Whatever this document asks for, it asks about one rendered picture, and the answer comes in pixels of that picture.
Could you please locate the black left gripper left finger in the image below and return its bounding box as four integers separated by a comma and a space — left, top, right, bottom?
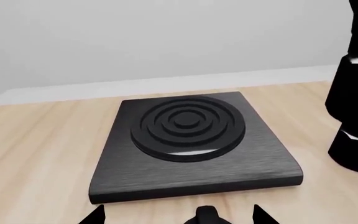
78, 203, 107, 224

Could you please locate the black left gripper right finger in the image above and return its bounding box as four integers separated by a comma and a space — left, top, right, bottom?
253, 203, 281, 224

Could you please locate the dark grey flat stove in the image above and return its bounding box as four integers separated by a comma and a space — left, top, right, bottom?
88, 91, 303, 206

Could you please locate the black rounded knob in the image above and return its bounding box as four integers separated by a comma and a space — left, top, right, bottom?
181, 205, 231, 224

